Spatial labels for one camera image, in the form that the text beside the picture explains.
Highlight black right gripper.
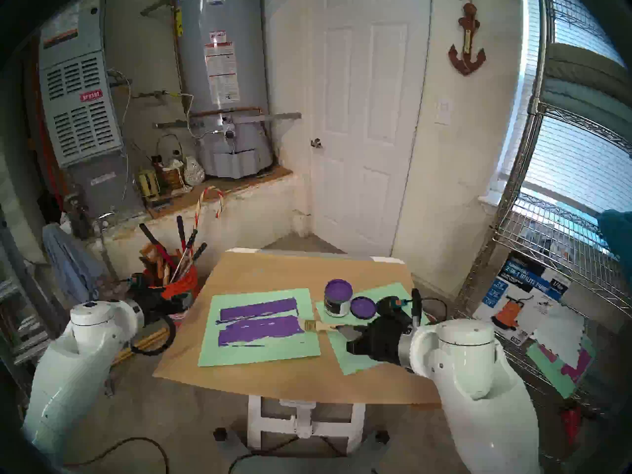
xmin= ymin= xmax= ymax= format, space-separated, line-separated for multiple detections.
xmin=337 ymin=316 xmax=413 ymax=367

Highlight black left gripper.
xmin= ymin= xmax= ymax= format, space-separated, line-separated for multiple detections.
xmin=143 ymin=285 xmax=193 ymax=324

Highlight wooden-handled paintbrush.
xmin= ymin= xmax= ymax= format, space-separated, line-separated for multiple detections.
xmin=298 ymin=317 xmax=341 ymax=332

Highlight purple paint jar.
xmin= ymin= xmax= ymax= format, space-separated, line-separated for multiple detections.
xmin=323 ymin=279 xmax=354 ymax=317

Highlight orange plastic bucket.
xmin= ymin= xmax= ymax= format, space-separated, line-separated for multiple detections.
xmin=143 ymin=266 xmax=199 ymax=325

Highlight purple jar lid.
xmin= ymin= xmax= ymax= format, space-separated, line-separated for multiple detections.
xmin=350 ymin=296 xmax=378 ymax=320

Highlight light green paper sheet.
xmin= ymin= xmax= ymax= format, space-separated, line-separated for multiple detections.
xmin=315 ymin=282 xmax=430 ymax=376
xmin=198 ymin=288 xmax=321 ymax=369

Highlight wooden dowel sticks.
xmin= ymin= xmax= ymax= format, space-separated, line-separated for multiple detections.
xmin=111 ymin=326 xmax=169 ymax=366

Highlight black-grip metal tool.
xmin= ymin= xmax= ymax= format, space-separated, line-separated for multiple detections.
xmin=179 ymin=242 xmax=208 ymax=278
xmin=170 ymin=229 xmax=198 ymax=281

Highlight brown kraft paper cover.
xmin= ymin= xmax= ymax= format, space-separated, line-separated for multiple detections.
xmin=152 ymin=251 xmax=442 ymax=407

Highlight striped candy cane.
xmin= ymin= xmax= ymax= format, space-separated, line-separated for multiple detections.
xmin=190 ymin=186 xmax=224 ymax=261

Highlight white PVC pipe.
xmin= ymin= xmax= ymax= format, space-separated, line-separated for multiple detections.
xmin=94 ymin=236 xmax=119 ymax=283

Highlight blue hanging cloth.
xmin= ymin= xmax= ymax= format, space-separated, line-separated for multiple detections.
xmin=42 ymin=223 xmax=104 ymax=306

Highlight wooden ledge board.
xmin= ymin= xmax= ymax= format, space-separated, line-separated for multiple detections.
xmin=146 ymin=166 xmax=293 ymax=219

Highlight yellow jug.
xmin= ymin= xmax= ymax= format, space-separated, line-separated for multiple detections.
xmin=136 ymin=168 xmax=161 ymax=201

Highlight foil-wrapped bundle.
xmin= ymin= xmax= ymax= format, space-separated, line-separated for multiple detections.
xmin=183 ymin=156 xmax=205 ymax=186

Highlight white panel door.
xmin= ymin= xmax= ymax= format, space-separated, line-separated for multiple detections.
xmin=310 ymin=0 xmax=433 ymax=257

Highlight grey metal ladder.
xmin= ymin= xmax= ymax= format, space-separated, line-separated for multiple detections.
xmin=0 ymin=201 xmax=65 ymax=380

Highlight utility pump box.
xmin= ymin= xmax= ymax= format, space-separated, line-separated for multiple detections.
xmin=473 ymin=253 xmax=573 ymax=345

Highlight white window sill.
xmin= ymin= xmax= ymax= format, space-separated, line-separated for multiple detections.
xmin=477 ymin=194 xmax=509 ymax=217

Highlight grey Bryant furnace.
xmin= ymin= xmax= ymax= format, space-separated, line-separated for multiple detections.
xmin=37 ymin=0 xmax=144 ymax=222

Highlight green paper stack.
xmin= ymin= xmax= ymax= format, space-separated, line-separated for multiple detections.
xmin=525 ymin=342 xmax=576 ymax=398

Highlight white scalloped paper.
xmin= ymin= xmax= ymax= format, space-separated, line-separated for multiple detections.
xmin=531 ymin=303 xmax=587 ymax=366

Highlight grey water heater tank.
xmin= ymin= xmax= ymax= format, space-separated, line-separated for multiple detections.
xmin=170 ymin=0 xmax=275 ymax=179

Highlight magenta paper sheet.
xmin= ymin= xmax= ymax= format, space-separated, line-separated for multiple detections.
xmin=543 ymin=345 xmax=593 ymax=385

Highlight red plastic object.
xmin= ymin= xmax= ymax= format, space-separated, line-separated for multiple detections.
xmin=562 ymin=406 xmax=583 ymax=441

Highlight white window blinds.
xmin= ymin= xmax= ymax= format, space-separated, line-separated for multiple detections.
xmin=496 ymin=0 xmax=632 ymax=214

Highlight teal fabric object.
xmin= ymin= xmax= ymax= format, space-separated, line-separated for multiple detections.
xmin=597 ymin=209 xmax=632 ymax=266

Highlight teal green cushion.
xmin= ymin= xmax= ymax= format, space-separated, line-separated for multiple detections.
xmin=536 ymin=76 xmax=632 ymax=155

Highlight olive green cushion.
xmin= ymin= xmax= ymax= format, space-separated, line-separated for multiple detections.
xmin=546 ymin=42 xmax=632 ymax=93

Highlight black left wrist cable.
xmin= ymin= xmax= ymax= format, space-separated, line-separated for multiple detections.
xmin=129 ymin=314 xmax=177 ymax=356

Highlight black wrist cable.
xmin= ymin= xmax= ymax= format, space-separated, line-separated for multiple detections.
xmin=129 ymin=314 xmax=177 ymax=356
xmin=411 ymin=288 xmax=448 ymax=325

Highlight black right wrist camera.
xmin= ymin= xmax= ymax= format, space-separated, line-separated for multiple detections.
xmin=376 ymin=295 xmax=410 ymax=318

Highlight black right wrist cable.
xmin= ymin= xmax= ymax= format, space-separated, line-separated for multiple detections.
xmin=411 ymin=288 xmax=448 ymax=325

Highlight wicker basket with handle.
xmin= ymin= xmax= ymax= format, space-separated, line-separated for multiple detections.
xmin=156 ymin=134 xmax=184 ymax=190

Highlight black floor cable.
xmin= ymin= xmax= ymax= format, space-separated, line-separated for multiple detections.
xmin=64 ymin=436 xmax=171 ymax=474

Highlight black base cable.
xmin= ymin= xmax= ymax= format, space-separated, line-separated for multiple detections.
xmin=228 ymin=436 xmax=302 ymax=474

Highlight metal heater strap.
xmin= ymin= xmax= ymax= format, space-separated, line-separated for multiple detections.
xmin=152 ymin=113 xmax=302 ymax=129

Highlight rusty anchor wall decoration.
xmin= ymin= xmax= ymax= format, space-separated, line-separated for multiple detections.
xmin=448 ymin=0 xmax=487 ymax=76

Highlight chrome wire shelf rack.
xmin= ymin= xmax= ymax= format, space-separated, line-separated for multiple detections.
xmin=444 ymin=0 xmax=632 ymax=469

